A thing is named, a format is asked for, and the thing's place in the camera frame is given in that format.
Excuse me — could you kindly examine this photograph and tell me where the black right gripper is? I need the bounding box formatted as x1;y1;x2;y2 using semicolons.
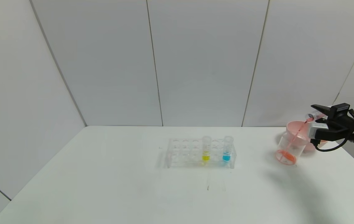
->
310;103;354;127

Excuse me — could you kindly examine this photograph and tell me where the red pigment test tube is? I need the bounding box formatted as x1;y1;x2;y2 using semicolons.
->
305;110;327;123

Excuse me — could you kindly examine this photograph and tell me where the yellow pigment test tube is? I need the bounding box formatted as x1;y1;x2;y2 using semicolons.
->
202;136;212;162

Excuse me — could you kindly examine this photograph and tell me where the clear glass beaker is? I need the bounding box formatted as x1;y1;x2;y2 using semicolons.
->
274;130;308;166

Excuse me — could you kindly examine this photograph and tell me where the blue pigment test tube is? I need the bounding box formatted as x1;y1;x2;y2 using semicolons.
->
222;136;234;162

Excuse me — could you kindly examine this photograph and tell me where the clear plastic test tube rack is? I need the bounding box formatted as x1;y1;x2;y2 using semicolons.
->
165;138;236;169

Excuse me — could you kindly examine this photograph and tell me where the pink bowl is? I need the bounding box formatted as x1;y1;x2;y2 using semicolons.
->
286;121;329;152

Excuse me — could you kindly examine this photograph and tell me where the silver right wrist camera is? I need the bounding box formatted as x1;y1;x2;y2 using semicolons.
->
308;122;329;139

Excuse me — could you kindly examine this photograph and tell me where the black cable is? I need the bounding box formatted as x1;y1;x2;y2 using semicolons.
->
310;116;354;152

